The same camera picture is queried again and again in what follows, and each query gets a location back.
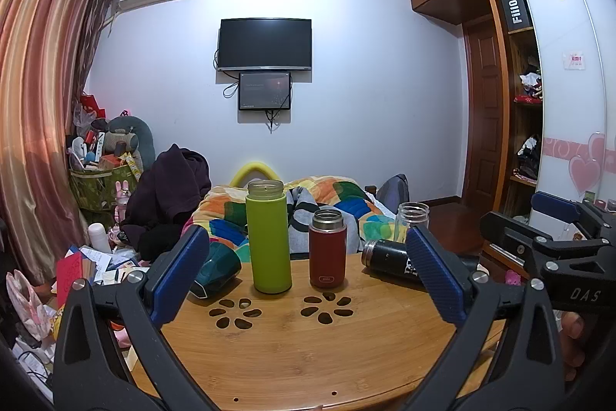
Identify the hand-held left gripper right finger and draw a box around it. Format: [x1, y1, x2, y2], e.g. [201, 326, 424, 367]
[402, 225, 566, 411]

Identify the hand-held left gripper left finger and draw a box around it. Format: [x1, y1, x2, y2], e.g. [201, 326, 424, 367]
[53, 224, 218, 411]

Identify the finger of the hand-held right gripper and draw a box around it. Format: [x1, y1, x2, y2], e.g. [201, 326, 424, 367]
[531, 192, 616, 248]
[480, 211, 607, 282]

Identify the black cup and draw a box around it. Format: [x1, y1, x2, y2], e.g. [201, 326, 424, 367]
[362, 239, 478, 291]

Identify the clear glass cup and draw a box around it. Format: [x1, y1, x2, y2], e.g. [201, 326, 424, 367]
[395, 202, 430, 244]

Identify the tall green cup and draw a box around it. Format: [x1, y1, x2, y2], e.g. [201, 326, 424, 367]
[245, 180, 293, 295]

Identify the red cup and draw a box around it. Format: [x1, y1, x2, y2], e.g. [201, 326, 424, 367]
[308, 209, 347, 289]

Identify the person's right hand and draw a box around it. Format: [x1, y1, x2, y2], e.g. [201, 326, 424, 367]
[559, 311, 586, 385]

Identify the pile of papers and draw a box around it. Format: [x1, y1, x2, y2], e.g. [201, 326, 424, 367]
[79, 245, 151, 285]

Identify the wooden wardrobe shelf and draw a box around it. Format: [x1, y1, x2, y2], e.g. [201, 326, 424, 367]
[485, 0, 546, 221]

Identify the dark purple clothing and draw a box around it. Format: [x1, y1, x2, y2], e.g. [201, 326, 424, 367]
[120, 144, 213, 263]

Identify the white bottle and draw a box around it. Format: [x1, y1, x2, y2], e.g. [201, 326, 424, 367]
[88, 223, 112, 254]

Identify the grey backpack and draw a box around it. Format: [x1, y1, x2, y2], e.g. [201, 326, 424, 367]
[375, 174, 410, 210]

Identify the red box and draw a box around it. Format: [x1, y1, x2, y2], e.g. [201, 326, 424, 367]
[56, 253, 86, 309]

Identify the green storage bag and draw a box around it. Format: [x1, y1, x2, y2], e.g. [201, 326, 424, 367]
[69, 163, 141, 225]

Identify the wooden door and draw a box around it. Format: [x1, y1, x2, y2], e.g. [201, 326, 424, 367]
[462, 18, 506, 203]

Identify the round wooden table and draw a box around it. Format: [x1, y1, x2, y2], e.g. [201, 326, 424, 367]
[130, 253, 506, 411]

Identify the white sliding wardrobe door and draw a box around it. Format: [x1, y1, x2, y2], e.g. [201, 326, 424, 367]
[517, 0, 616, 212]

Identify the grey patterned garment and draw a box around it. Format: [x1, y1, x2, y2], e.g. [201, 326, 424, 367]
[286, 187, 363, 254]

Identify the colourful patchwork blanket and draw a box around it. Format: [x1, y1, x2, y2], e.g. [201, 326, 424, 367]
[192, 175, 401, 258]

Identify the grey plush toy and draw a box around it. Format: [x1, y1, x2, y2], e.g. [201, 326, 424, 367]
[106, 116, 157, 169]

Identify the pink patterned bag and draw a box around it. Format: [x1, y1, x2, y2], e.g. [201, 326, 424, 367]
[6, 270, 52, 342]

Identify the red gift bag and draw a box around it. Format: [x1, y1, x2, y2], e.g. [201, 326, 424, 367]
[79, 94, 107, 119]

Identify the black box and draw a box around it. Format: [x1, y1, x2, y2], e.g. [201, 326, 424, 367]
[499, 0, 532, 30]

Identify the striped pink curtain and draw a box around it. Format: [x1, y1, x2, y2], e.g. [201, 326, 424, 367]
[0, 0, 115, 287]

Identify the yellow foam ring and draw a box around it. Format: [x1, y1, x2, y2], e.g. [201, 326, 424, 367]
[230, 161, 281, 189]

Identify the small wall monitor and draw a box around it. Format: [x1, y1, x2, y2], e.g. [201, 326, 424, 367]
[239, 71, 292, 111]

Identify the wall-mounted television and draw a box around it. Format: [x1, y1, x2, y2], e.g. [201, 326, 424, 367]
[216, 18, 313, 72]

